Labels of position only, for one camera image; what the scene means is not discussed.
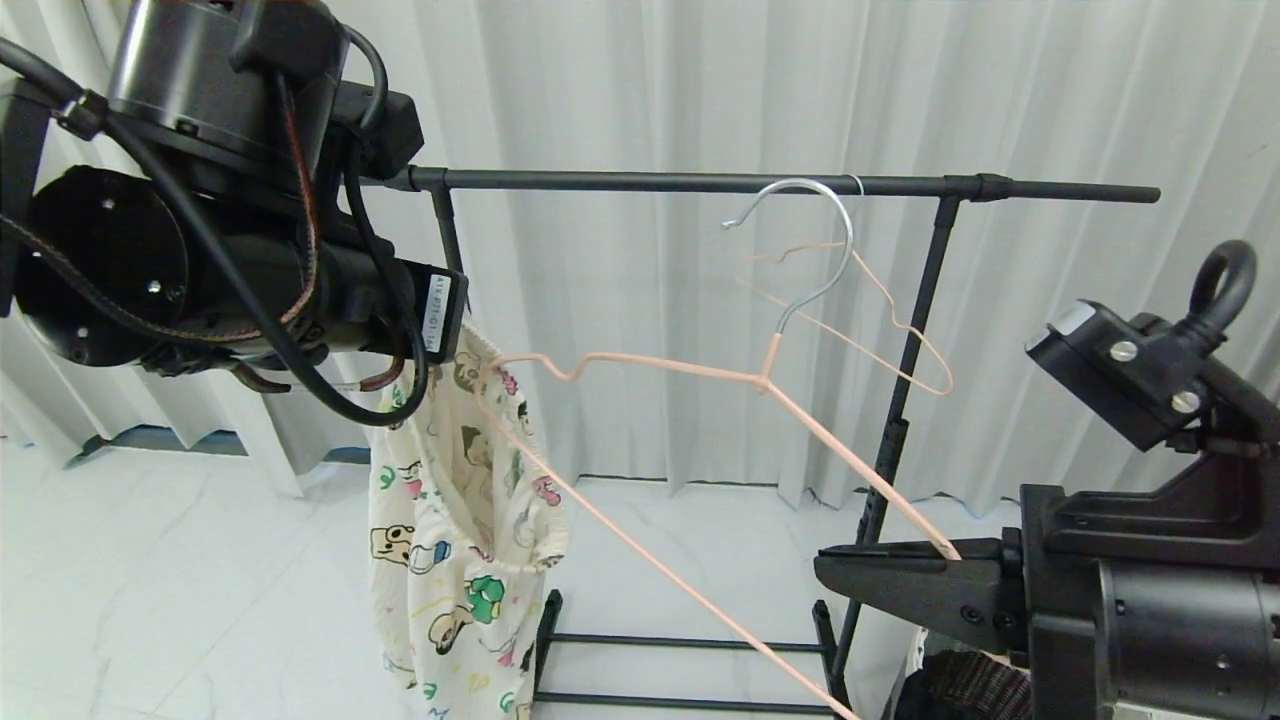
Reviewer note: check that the black clothes rack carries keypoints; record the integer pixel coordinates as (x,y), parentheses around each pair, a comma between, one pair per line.
(650,183)

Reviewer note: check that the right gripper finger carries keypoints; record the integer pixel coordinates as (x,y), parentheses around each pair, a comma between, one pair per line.
(900,549)
(940,600)

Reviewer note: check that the white curtain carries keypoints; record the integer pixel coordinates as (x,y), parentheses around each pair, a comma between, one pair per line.
(650,90)

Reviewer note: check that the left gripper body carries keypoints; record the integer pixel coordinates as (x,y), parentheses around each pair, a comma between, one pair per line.
(445,320)

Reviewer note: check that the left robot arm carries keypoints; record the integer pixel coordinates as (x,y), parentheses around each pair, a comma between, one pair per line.
(100,260)

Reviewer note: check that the pink clothes hanger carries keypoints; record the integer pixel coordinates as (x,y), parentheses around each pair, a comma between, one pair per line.
(876,280)
(850,460)

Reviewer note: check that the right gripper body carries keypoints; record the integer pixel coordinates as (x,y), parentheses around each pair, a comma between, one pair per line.
(1180,640)

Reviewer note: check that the cream printed garment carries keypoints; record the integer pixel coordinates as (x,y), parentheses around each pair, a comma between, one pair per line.
(460,560)

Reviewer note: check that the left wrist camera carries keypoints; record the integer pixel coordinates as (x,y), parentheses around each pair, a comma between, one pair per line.
(385,130)

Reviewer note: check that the white laundry basket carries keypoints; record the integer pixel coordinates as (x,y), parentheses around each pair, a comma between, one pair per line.
(985,690)

